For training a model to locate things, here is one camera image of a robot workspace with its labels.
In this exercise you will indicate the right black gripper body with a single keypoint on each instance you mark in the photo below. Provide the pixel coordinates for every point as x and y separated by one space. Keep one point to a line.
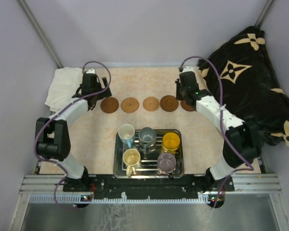
180 92

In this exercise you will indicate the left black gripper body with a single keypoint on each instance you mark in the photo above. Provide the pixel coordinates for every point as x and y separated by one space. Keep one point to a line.
105 94

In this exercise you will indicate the brown wooden coaster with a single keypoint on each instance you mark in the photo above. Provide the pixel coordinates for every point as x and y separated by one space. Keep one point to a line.
169 103
109 105
130 105

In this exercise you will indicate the woven rattan coaster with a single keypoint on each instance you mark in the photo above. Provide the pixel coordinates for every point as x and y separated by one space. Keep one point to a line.
151 104

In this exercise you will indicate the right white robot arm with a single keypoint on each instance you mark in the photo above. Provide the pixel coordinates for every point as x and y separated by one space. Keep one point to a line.
241 138

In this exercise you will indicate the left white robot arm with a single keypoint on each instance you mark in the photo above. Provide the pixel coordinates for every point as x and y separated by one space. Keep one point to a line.
52 141

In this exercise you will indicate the white folded cloth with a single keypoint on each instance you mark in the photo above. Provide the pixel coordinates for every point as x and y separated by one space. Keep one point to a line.
64 85

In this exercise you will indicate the black floral blanket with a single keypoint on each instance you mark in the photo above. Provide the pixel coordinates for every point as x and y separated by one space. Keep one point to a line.
251 90

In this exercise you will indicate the yellow glass mug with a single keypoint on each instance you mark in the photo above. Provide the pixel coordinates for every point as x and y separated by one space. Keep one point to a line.
170 143

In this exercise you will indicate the white and blue mug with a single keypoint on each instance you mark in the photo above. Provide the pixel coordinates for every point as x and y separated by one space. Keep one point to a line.
126 133

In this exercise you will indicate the grey metal mug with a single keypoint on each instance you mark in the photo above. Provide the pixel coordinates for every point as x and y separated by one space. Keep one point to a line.
147 138

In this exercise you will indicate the metal tray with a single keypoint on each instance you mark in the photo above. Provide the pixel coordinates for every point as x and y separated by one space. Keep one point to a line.
148 168

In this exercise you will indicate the purple mug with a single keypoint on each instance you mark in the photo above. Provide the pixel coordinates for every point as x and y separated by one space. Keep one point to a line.
166 163

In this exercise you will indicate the cream mug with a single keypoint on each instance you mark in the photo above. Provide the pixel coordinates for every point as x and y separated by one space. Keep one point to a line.
132 159

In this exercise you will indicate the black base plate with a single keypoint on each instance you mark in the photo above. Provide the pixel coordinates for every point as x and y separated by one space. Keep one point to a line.
97 183

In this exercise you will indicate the aluminium frame rail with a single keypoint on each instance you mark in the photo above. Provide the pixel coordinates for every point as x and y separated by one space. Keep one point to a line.
48 189

